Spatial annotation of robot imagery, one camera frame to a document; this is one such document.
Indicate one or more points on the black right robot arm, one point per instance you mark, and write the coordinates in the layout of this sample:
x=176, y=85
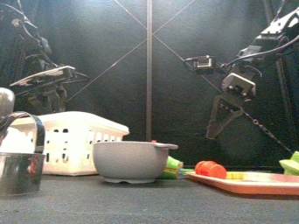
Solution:
x=277, y=29

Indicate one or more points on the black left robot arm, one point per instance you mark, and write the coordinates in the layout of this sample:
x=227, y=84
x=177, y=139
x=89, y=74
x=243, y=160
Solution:
x=23, y=43

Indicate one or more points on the shiny rounded metal object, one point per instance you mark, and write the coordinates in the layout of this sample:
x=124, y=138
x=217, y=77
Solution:
x=5, y=102

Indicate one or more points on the white plastic slotted basket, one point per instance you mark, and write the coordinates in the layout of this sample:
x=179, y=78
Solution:
x=73, y=143

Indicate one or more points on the red tomato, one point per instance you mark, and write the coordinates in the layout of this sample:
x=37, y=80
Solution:
x=209, y=169

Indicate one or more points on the green vegetable piece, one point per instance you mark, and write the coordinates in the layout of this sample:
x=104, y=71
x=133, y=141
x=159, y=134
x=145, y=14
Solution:
x=172, y=167

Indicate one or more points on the wooden cutting board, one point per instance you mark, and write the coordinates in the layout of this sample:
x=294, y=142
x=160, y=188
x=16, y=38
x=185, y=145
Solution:
x=252, y=183

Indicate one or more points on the green toy vegetable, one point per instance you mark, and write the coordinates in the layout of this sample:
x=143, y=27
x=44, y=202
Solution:
x=291, y=166

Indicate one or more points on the grey plastic bowl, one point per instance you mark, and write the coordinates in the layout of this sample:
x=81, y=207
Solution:
x=129, y=160

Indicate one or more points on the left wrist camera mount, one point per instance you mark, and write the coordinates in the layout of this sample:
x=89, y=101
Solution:
x=43, y=75

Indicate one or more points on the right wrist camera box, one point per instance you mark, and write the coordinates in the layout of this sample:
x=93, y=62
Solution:
x=201, y=64

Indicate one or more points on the grey vertical frame pole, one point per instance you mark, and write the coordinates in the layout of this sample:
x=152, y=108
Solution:
x=148, y=73

